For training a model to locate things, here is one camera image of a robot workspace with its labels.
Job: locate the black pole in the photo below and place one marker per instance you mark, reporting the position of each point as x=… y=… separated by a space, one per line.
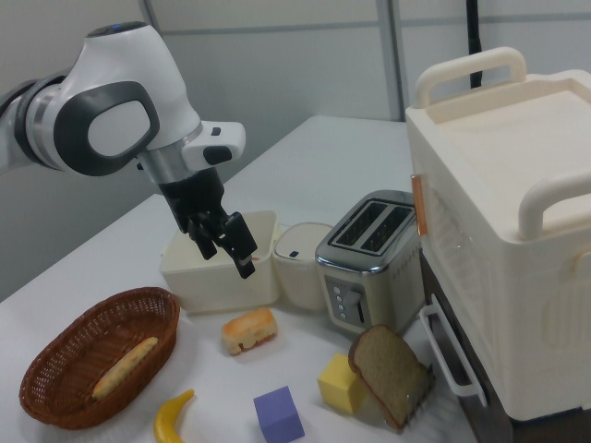
x=474 y=41

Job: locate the purple foam cube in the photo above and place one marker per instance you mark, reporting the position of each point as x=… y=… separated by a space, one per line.
x=277 y=415

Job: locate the small white lidded bin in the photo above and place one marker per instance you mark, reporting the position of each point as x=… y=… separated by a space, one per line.
x=300 y=277

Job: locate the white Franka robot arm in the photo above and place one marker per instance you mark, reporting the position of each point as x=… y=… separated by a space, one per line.
x=124 y=69

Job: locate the orange bread roll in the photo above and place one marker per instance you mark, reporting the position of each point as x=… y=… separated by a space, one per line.
x=249 y=325

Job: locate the long baguette bread stick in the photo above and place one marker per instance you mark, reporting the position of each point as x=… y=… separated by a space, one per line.
x=124 y=367

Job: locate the dark brown drawer base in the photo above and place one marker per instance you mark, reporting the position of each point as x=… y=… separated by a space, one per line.
x=438 y=300

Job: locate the brown bread slice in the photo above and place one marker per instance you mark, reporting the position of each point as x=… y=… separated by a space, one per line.
x=388 y=369

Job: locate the cream and chrome toaster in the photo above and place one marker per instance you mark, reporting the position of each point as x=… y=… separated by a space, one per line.
x=365 y=286

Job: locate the yellow foam cube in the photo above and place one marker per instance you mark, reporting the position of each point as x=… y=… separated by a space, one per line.
x=337 y=380

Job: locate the white open plastic box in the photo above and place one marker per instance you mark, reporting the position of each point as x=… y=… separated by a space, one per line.
x=208 y=290

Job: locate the brown wicker basket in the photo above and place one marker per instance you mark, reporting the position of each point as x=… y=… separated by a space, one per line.
x=55 y=369

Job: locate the yellow banana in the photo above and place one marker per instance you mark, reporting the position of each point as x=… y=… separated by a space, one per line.
x=164 y=424

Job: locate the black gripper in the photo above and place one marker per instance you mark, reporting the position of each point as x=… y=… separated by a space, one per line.
x=194 y=198

